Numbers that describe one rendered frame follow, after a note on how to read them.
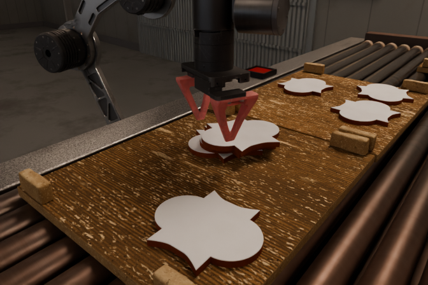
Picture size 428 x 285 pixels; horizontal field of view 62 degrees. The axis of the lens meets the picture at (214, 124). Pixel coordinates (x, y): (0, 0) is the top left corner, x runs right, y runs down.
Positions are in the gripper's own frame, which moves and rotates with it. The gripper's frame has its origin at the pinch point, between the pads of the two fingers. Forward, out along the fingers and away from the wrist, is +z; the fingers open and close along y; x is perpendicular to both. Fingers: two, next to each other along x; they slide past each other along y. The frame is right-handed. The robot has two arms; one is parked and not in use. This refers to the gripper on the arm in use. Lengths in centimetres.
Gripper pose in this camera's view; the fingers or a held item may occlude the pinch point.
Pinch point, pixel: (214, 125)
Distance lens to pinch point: 55.7
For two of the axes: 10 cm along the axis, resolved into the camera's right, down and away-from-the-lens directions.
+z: 0.0, 9.2, 3.8
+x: -8.8, 1.8, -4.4
